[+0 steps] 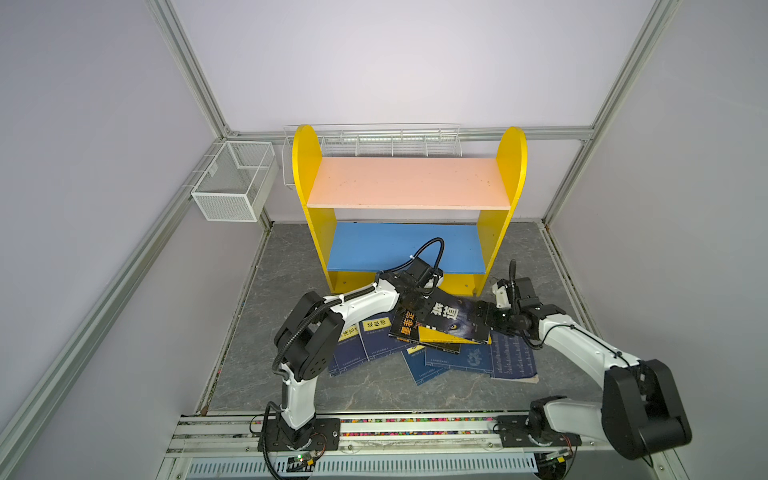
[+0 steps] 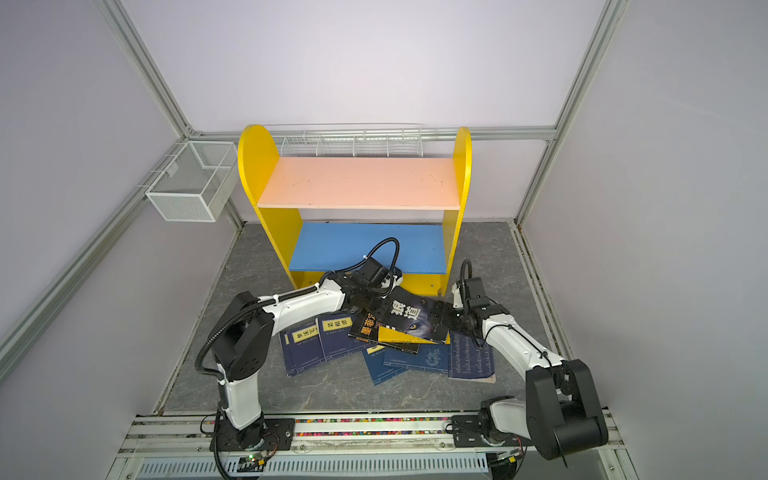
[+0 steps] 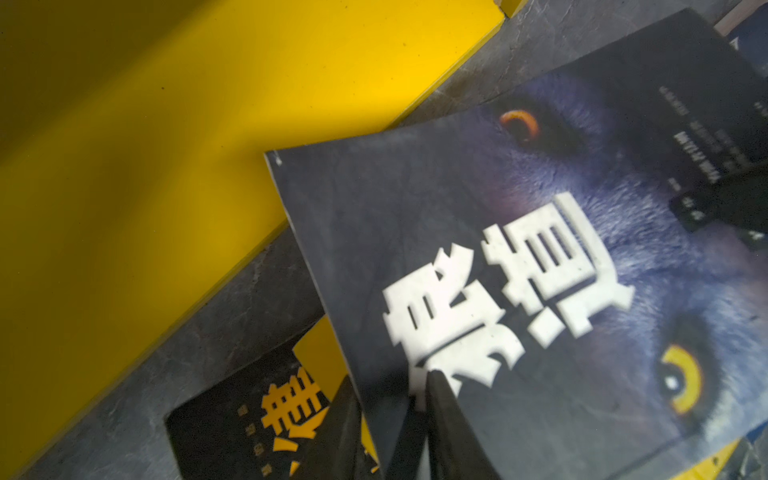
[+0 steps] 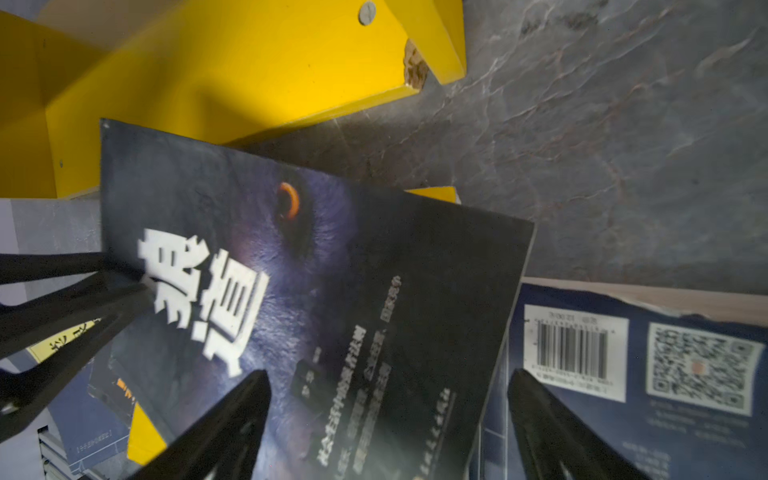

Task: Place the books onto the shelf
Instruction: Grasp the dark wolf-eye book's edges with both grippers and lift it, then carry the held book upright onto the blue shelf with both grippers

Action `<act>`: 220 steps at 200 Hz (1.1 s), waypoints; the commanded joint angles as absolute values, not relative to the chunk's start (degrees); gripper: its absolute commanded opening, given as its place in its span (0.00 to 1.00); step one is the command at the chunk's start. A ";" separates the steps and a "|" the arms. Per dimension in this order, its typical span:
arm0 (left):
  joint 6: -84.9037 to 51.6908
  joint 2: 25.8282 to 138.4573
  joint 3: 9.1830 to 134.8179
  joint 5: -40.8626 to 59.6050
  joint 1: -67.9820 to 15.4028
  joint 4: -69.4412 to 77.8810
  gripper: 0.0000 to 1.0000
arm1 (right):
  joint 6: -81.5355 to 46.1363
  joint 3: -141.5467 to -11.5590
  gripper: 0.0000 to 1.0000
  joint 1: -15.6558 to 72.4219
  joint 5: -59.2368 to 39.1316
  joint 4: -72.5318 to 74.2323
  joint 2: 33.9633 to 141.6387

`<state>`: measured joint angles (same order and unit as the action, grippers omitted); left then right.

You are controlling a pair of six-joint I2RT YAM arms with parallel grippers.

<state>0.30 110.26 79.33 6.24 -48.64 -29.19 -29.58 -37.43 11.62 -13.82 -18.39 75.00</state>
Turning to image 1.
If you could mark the navy book text back cover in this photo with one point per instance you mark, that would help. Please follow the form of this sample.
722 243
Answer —
512 359

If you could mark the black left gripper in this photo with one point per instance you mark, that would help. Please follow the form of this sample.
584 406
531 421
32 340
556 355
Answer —
430 304

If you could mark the white mesh wire basket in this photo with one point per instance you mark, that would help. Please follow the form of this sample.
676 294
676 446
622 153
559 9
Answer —
236 183

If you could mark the yellow cartoon cover book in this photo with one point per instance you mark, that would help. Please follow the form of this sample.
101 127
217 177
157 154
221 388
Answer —
427 335

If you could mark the blue book white drawing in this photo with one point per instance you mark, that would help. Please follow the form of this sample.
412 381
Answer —
470 358

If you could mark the navy book yellow label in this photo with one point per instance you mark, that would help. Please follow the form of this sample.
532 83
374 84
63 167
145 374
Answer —
376 338

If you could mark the yellow wooden bookshelf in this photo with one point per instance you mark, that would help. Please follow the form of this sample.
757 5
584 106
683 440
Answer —
352 252

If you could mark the black deer cover book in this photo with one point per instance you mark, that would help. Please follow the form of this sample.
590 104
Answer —
410 313

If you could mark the navy book lower middle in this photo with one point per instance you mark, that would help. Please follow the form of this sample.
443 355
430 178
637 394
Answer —
420 371

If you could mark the black wolf cover book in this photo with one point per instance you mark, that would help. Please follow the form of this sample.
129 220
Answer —
456 316

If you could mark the white wire rack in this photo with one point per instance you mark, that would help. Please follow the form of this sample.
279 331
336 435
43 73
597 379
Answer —
410 140

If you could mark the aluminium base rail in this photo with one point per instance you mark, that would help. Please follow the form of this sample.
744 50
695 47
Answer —
433 445

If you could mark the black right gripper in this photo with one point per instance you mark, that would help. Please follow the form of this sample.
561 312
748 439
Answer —
491 307

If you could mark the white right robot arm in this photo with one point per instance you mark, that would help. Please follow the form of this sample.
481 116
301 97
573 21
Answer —
640 413

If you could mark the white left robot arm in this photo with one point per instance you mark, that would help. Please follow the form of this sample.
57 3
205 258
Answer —
309 336

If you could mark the navy book leftmost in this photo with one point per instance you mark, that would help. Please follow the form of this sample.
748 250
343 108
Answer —
331 360

